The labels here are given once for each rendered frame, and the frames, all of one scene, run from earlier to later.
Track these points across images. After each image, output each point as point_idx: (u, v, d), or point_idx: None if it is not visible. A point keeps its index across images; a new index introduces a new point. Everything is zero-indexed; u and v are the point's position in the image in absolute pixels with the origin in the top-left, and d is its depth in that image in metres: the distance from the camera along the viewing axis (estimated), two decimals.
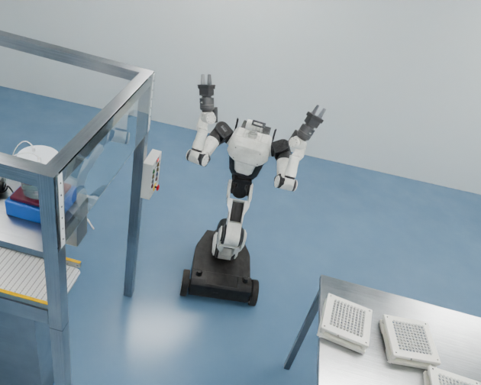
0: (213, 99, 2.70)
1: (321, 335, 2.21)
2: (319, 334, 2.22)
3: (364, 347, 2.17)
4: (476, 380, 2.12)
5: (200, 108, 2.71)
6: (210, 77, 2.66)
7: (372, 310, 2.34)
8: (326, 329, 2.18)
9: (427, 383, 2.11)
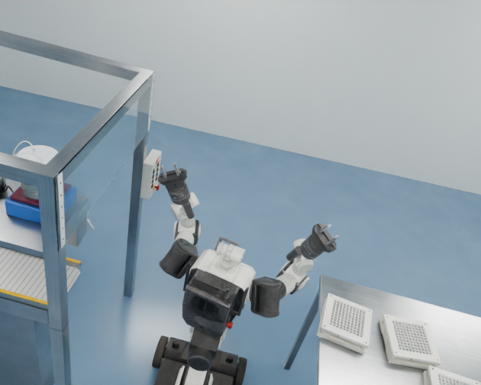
0: (307, 237, 1.84)
1: (321, 335, 2.21)
2: (319, 334, 2.22)
3: (364, 347, 2.17)
4: (476, 380, 2.12)
5: None
6: (325, 226, 1.74)
7: (372, 310, 2.34)
8: (326, 329, 2.18)
9: (427, 383, 2.11)
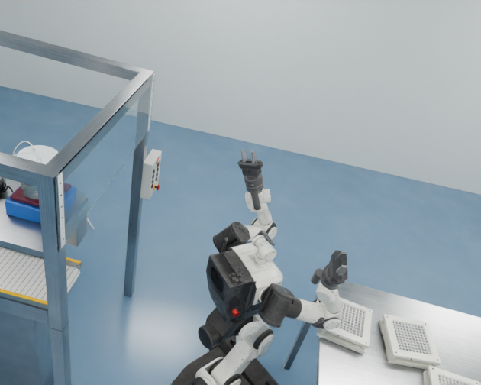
0: None
1: (321, 335, 2.21)
2: (319, 334, 2.22)
3: (364, 347, 2.17)
4: (476, 380, 2.12)
5: None
6: (341, 253, 1.63)
7: (372, 310, 2.34)
8: (326, 329, 2.18)
9: (427, 383, 2.11)
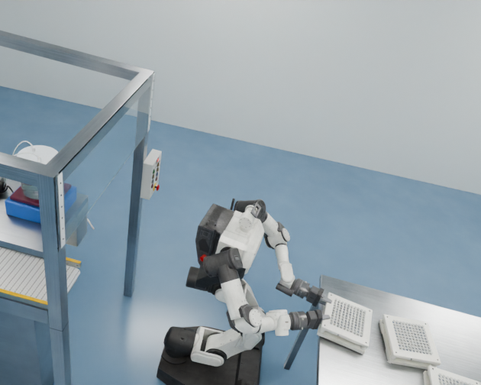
0: None
1: (321, 334, 2.21)
2: (319, 334, 2.21)
3: (364, 347, 2.17)
4: (476, 380, 2.12)
5: (296, 321, 2.14)
6: None
7: (372, 310, 2.34)
8: (326, 328, 2.18)
9: (427, 383, 2.11)
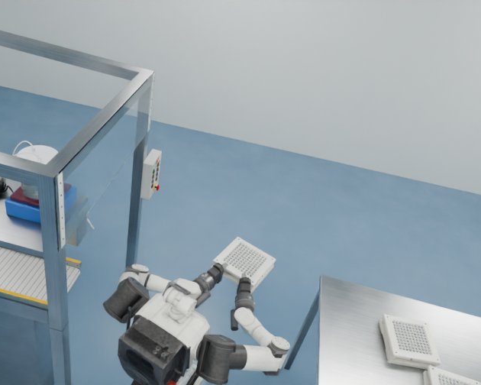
0: None
1: (253, 290, 2.20)
2: (252, 292, 2.20)
3: None
4: (476, 380, 2.12)
5: (253, 306, 2.04)
6: None
7: (238, 237, 2.41)
8: (256, 283, 2.18)
9: (427, 383, 2.11)
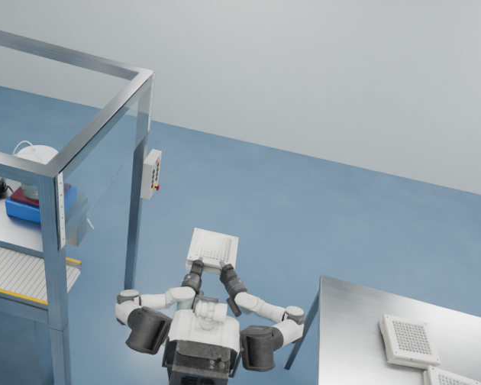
0: None
1: None
2: None
3: None
4: (476, 380, 2.12)
5: (246, 288, 2.12)
6: (221, 268, 2.24)
7: (195, 228, 2.40)
8: (234, 265, 2.24)
9: (427, 383, 2.11)
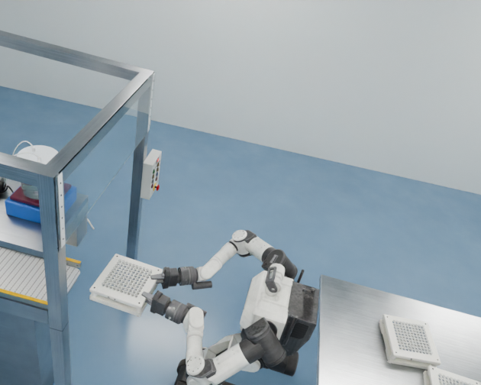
0: None
1: None
2: None
3: None
4: (476, 380, 2.12)
5: (190, 266, 2.16)
6: None
7: (90, 288, 1.95)
8: (157, 267, 2.13)
9: (427, 383, 2.11)
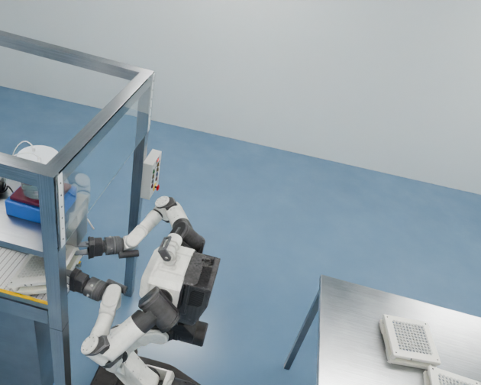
0: None
1: None
2: None
3: None
4: (476, 380, 2.12)
5: None
6: (79, 253, 2.10)
7: (8, 284, 1.97)
8: None
9: (427, 383, 2.11)
